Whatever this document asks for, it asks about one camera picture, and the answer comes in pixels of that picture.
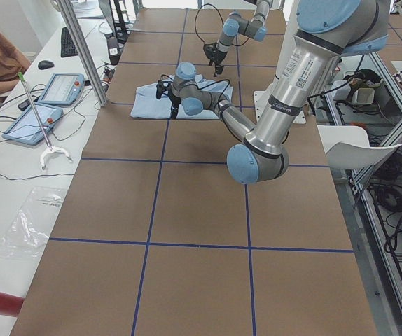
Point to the white chair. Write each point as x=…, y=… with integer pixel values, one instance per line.
x=348, y=147

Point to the upper blue teach pendant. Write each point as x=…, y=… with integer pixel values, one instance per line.
x=62, y=89

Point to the lower blue teach pendant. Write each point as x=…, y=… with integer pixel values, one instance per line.
x=25, y=129

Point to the blue teach pendant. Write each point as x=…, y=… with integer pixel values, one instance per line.
x=25, y=129
x=62, y=89

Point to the light blue button shirt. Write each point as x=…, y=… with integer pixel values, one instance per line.
x=147, y=106

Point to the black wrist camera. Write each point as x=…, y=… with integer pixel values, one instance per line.
x=163, y=87

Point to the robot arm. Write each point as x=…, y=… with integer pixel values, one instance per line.
x=235, y=25
x=326, y=29

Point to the aluminium frame post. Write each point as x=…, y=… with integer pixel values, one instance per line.
x=85, y=57

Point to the white bucket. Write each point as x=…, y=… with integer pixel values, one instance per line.
x=363, y=96

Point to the black power adapter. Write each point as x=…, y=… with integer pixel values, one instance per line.
x=113, y=50

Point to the black keyboard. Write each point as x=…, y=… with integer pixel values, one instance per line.
x=67, y=46

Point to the black computer mouse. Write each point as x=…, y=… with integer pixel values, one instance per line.
x=45, y=64

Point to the clear plastic bag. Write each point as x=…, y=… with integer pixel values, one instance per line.
x=28, y=233

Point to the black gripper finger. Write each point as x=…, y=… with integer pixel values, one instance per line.
x=218, y=69
x=174, y=112

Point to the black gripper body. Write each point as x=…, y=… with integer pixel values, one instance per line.
x=216, y=57
x=175, y=100

